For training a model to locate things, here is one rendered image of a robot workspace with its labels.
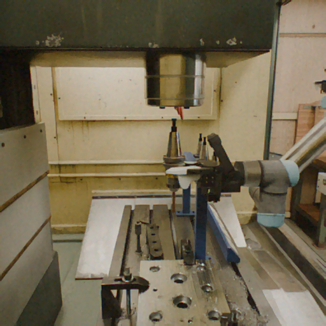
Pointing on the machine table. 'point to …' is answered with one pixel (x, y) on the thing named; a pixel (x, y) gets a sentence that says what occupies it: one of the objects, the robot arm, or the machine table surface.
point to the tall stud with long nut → (138, 235)
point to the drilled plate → (158, 281)
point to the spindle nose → (174, 80)
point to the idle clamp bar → (153, 237)
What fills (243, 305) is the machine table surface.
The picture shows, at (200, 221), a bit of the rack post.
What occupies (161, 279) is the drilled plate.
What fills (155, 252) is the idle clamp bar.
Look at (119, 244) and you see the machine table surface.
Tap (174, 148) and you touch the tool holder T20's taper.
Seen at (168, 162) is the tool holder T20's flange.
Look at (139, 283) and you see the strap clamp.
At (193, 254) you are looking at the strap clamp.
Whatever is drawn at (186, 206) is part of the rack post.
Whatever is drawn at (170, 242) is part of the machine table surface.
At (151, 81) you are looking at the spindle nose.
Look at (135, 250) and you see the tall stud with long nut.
